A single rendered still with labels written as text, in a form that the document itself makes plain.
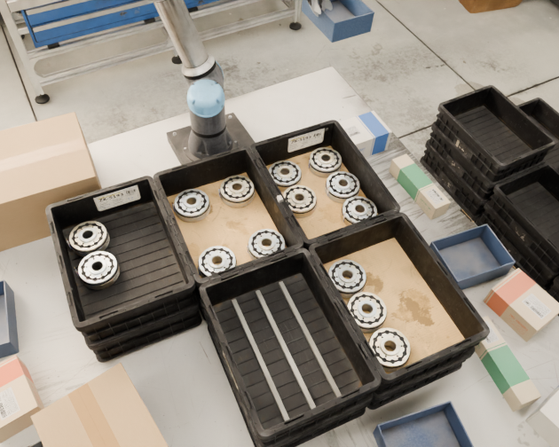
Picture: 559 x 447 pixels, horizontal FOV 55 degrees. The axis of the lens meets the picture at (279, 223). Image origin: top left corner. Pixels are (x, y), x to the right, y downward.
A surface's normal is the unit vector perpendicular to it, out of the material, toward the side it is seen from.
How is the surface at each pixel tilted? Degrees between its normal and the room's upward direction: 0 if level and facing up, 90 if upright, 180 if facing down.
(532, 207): 0
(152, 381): 0
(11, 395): 0
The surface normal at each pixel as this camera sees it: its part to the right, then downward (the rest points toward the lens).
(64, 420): 0.03, -0.59
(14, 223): 0.41, 0.74
